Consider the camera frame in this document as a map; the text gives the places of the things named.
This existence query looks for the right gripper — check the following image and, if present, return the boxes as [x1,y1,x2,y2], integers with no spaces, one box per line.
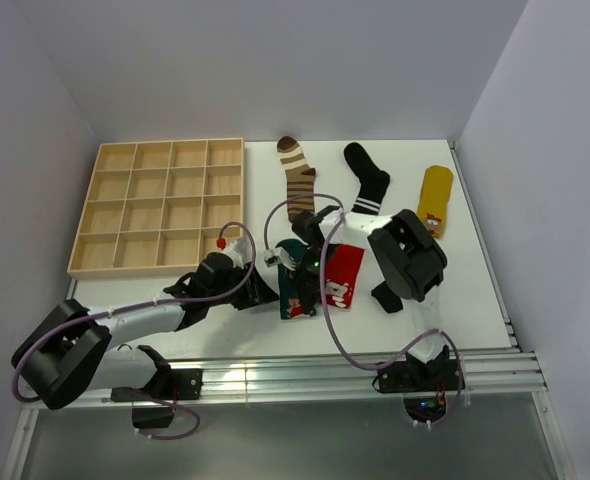
[285,243,340,314]

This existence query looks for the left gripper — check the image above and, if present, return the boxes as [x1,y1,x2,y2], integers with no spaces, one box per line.
[207,262,278,310]

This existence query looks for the dark teal sock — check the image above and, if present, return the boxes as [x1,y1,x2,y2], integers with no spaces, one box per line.
[277,239,317,321]

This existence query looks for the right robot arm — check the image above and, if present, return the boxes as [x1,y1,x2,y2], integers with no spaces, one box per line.
[290,206,455,390]

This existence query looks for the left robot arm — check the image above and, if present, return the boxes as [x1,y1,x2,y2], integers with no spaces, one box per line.
[11,253,279,410]

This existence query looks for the red sock with white bear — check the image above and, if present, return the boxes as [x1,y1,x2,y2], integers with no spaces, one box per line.
[324,244,364,309]

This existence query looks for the plain black sock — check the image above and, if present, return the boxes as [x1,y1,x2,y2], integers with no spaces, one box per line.
[371,282,403,314]

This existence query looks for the brown striped sock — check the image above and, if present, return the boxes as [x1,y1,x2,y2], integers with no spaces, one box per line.
[276,136,316,223]

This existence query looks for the black sock with white stripes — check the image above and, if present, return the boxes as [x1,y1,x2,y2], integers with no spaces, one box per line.
[343,142,390,215]

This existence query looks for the wooden compartment tray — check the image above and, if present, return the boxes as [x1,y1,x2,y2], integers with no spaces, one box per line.
[68,138,245,280]

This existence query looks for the yellow sock with cartoon face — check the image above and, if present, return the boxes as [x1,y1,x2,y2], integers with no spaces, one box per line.
[416,165,454,238]

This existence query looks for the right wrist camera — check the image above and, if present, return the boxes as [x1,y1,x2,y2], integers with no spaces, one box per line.
[264,240,298,271]

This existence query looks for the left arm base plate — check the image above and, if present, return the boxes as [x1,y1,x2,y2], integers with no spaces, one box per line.
[110,368,203,403]

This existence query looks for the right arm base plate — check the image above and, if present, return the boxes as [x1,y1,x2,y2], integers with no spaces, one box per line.
[372,357,465,394]

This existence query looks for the aluminium mounting rail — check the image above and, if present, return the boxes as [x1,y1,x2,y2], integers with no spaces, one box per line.
[160,352,547,404]

